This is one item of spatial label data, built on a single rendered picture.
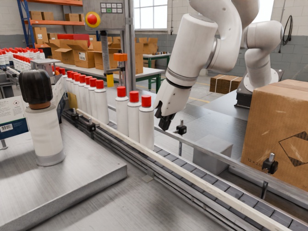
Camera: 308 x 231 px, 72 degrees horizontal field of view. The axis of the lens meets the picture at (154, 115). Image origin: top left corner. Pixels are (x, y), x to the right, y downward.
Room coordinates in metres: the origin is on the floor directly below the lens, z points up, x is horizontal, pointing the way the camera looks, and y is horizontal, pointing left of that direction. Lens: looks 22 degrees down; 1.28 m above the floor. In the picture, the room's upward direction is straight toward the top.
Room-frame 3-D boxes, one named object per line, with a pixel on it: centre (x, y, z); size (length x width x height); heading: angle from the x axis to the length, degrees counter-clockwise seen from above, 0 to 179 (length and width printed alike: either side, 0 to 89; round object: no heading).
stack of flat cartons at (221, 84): (4.73, -1.68, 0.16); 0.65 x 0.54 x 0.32; 53
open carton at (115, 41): (6.12, 1.13, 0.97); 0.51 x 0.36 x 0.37; 141
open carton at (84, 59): (3.32, 1.01, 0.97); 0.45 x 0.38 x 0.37; 141
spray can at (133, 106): (0.71, 0.07, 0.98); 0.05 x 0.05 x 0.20
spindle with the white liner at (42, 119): (0.61, 0.35, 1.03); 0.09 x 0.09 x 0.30
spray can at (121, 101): (0.78, 0.12, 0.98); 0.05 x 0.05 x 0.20
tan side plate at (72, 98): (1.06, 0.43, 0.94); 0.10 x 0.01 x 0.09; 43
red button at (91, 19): (0.92, 0.25, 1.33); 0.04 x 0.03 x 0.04; 98
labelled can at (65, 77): (1.22, 0.53, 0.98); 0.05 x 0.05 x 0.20
